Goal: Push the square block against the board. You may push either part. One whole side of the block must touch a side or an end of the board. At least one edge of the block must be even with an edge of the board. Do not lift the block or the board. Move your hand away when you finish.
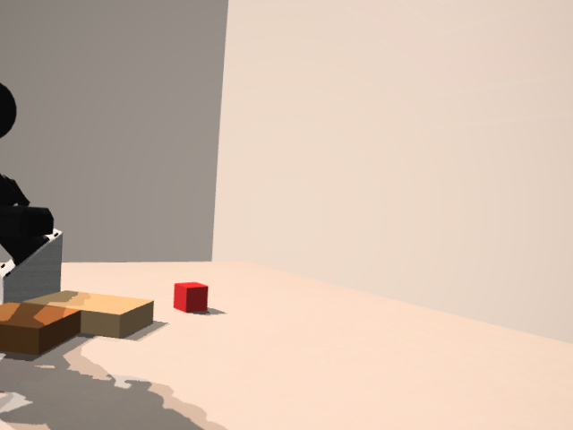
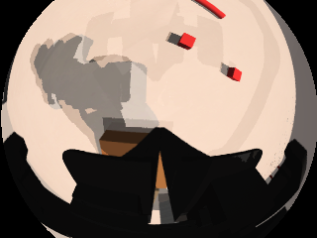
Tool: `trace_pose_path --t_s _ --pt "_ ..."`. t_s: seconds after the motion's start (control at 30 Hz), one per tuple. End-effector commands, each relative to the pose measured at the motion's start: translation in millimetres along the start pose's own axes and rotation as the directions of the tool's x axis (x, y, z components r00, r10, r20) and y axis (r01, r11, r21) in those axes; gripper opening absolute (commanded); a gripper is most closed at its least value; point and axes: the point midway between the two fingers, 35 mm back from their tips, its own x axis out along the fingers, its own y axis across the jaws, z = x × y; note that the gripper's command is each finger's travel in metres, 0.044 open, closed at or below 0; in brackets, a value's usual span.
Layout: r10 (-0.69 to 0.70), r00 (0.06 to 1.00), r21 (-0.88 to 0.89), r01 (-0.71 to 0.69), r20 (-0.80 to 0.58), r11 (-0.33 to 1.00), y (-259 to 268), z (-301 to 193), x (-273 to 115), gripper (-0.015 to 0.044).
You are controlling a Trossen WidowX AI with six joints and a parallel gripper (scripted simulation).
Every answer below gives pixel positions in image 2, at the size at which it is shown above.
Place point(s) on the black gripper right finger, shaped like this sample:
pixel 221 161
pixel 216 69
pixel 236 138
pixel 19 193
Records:
pixel 188 172

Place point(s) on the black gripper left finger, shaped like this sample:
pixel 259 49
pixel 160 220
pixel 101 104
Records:
pixel 134 173

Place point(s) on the red cube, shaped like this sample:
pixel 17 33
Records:
pixel 186 41
pixel 234 74

